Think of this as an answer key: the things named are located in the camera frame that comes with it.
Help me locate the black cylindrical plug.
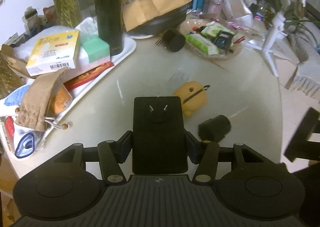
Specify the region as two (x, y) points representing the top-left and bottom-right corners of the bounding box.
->
(156, 29), (186, 53)

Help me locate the black tape roll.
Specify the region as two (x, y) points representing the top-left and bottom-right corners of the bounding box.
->
(198, 115), (231, 143)

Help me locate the green wet wipes pack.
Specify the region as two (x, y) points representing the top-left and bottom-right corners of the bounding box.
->
(185, 34), (220, 55)

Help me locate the beige drawstring pouch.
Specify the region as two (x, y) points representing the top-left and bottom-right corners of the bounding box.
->
(15, 67), (69, 132)

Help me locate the white oval tray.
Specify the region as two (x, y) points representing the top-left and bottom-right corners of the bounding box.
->
(1, 35), (137, 154)

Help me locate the blue white face mask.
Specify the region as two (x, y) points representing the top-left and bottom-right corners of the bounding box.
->
(15, 132), (35, 159)

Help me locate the black small packet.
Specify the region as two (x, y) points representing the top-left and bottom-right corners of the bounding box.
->
(214, 30), (234, 51)

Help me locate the black thermos bottle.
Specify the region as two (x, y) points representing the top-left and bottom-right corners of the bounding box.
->
(94, 0), (124, 56)

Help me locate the clear snack bowl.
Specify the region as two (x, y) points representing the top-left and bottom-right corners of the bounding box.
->
(179, 18), (247, 61)

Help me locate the white mini tripod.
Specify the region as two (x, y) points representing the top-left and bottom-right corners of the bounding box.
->
(245, 0), (306, 77)

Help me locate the brown paper envelope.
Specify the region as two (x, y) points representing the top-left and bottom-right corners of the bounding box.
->
(123, 0), (191, 31)

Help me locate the yellow white paper box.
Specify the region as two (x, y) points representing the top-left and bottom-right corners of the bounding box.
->
(26, 30), (80, 76)

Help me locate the black power adapter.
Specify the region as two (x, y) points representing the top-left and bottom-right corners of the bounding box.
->
(132, 96), (188, 175)

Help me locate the green tissue pack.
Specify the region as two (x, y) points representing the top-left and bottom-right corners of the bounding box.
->
(80, 35), (110, 63)

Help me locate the red packet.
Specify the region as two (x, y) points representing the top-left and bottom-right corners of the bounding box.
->
(5, 116), (15, 151)

